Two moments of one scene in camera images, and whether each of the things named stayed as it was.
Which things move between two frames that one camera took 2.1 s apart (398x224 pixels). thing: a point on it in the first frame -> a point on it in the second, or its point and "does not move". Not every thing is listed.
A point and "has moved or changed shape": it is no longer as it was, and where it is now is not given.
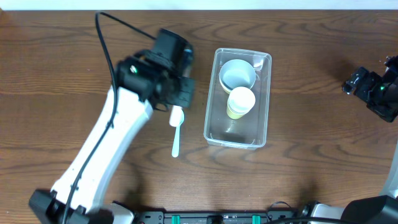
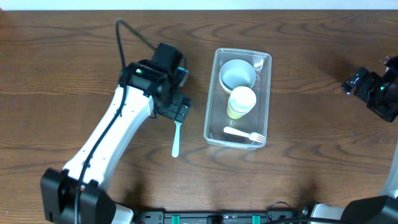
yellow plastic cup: [234, 114] does not move
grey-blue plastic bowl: [237, 73] does not move
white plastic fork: [175, 117] has moved or changed shape
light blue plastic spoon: [175, 152] does not move
